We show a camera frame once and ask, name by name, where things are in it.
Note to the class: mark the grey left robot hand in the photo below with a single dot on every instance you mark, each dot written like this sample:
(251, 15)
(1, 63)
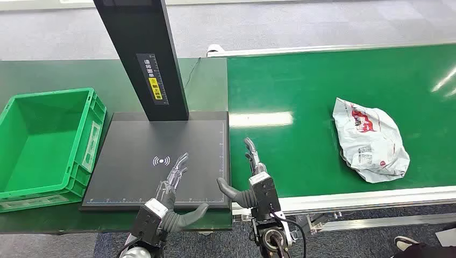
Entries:
(180, 219)

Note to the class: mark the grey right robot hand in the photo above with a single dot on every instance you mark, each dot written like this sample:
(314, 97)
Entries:
(244, 199)

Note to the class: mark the white red-print parcel bag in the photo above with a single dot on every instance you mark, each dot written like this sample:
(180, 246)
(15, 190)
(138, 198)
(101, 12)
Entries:
(370, 142)

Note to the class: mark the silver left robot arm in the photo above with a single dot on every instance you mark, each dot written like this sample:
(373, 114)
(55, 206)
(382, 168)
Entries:
(137, 252)

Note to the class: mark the black inbound scanner machine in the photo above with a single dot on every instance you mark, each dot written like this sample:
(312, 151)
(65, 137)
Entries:
(135, 171)

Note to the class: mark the green conveyor belt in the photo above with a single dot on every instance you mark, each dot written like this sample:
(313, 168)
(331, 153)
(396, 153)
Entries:
(320, 89)

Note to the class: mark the white conveyor roller end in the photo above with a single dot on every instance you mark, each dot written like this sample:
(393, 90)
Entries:
(213, 48)

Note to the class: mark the black yellow scanner label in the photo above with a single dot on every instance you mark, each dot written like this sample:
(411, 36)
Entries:
(153, 78)

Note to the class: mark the green plastic crate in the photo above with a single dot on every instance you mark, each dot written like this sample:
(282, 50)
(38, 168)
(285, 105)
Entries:
(39, 142)

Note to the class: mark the person's shoe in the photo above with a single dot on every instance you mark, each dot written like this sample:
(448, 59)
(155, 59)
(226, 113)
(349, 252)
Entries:
(404, 243)

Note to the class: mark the dark green table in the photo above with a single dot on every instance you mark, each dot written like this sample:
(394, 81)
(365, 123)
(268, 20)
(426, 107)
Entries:
(53, 74)

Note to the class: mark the white paper sheet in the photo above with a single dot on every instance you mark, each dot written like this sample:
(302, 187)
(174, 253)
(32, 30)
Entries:
(447, 236)

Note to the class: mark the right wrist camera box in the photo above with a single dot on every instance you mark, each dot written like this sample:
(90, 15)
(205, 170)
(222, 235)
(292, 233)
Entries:
(265, 196)

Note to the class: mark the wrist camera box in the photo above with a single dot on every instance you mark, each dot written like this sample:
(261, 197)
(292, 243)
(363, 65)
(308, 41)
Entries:
(265, 196)
(148, 222)

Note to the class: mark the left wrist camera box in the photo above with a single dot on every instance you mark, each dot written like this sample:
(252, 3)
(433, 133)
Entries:
(148, 222)

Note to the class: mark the aluminium conveyor frame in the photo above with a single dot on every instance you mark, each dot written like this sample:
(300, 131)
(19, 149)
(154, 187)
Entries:
(356, 201)

